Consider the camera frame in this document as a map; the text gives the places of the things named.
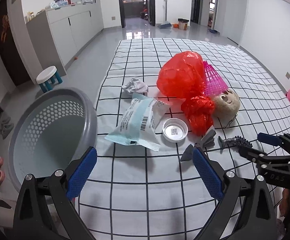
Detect black beaded hair clip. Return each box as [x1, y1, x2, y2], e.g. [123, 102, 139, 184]
[218, 136, 253, 150]

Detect beige plush sloth head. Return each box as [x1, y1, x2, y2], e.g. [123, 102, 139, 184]
[212, 89, 241, 121]

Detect grey torn wrapper piece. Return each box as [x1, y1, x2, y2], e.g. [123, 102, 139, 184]
[180, 126, 217, 162]

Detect white round plastic lid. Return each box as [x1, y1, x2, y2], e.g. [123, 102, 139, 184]
[162, 118, 189, 143]

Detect white blue snack packet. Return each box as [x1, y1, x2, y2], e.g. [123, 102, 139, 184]
[105, 93, 170, 152]

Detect brown trash bin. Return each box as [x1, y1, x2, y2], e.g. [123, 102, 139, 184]
[178, 18, 189, 30]

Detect small red plastic bag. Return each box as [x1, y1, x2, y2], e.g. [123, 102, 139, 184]
[181, 95, 215, 137]

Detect grey perforated laundry basket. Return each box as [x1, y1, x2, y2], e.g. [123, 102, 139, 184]
[8, 88, 97, 191]

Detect large red plastic bag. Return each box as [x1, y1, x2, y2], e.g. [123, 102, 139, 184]
[156, 51, 206, 99]

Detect white black grid cloth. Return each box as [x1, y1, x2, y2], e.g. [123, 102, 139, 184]
[77, 38, 290, 239]

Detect white stool teal legs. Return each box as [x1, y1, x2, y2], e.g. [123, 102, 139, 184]
[36, 66, 63, 93]

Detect dark brown entrance door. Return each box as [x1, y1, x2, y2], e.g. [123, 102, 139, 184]
[0, 0, 30, 86]

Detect crumpled white paper ball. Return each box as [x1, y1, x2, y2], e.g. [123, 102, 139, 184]
[122, 77, 149, 95]

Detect blue dustpan with broom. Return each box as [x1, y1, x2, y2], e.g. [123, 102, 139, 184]
[158, 0, 172, 29]

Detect grey white sideboard cabinet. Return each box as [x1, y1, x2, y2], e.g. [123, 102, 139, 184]
[26, 3, 104, 76]

